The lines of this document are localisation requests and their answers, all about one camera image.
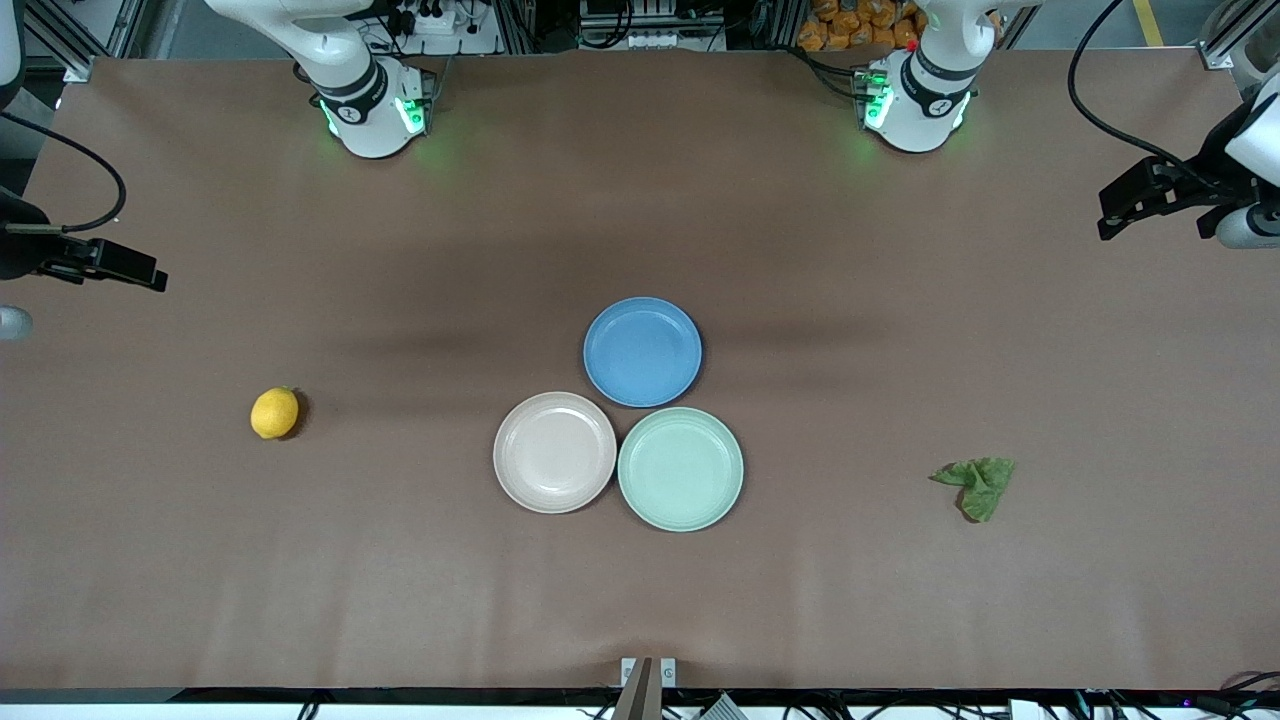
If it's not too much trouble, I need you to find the yellow lemon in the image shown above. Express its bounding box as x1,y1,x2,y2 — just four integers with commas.
250,387,301,441

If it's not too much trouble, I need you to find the green lettuce leaf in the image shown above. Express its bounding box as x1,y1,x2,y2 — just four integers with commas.
928,457,1016,523

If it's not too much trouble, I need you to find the pile of orange packets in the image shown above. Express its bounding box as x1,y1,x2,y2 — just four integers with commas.
797,0,928,53

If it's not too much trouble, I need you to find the white power strip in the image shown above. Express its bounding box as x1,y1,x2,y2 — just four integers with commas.
388,0,487,37

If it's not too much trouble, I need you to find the beige round plate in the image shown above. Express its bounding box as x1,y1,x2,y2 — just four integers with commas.
492,391,619,515

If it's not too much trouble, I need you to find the blue round plate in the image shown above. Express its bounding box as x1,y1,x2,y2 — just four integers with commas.
583,296,703,409

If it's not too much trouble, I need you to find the mint green round plate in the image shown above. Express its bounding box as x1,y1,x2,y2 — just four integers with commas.
617,406,745,533

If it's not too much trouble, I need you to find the aluminium frame profile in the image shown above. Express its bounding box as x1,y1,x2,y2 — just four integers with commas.
25,0,136,83
1195,0,1269,71

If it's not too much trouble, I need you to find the black base cable bundle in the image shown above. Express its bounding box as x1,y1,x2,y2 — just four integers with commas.
785,45,873,103

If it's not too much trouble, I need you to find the metal mount bracket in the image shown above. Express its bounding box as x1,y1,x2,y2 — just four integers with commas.
620,657,678,720

